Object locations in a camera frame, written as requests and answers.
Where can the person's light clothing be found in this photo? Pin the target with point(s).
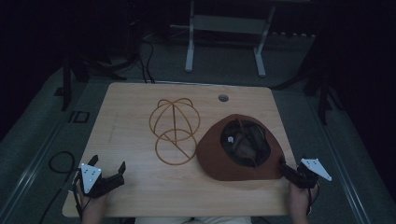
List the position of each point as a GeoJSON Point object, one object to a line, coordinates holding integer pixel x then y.
{"type": "Point", "coordinates": [193, 220]}

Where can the black tripod stand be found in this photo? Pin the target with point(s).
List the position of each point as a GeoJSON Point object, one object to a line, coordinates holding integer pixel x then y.
{"type": "Point", "coordinates": [322, 93]}
{"type": "Point", "coordinates": [67, 84]}

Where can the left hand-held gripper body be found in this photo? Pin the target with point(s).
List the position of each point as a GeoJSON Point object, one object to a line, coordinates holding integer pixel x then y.
{"type": "Point", "coordinates": [102, 183]}

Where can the white metal desk frame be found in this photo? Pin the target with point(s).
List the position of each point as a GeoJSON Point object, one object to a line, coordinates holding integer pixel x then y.
{"type": "Point", "coordinates": [227, 24]}

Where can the white tag inside hat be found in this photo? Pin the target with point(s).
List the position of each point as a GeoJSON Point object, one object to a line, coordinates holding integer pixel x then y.
{"type": "Point", "coordinates": [230, 139]}

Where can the brown felt hat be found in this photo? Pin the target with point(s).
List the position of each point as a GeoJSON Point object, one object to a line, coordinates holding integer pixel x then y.
{"type": "Point", "coordinates": [214, 155]}

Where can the black rectangular floor bracket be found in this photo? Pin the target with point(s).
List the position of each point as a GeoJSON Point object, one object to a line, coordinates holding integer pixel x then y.
{"type": "Point", "coordinates": [79, 117]}

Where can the person's left hand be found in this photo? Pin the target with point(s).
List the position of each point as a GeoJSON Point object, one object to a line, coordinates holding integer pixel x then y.
{"type": "Point", "coordinates": [93, 203]}

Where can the person's right hand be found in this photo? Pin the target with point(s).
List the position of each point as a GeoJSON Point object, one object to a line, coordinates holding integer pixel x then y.
{"type": "Point", "coordinates": [300, 199]}

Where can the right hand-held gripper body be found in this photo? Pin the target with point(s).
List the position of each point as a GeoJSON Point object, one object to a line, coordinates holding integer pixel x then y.
{"type": "Point", "coordinates": [306, 174]}

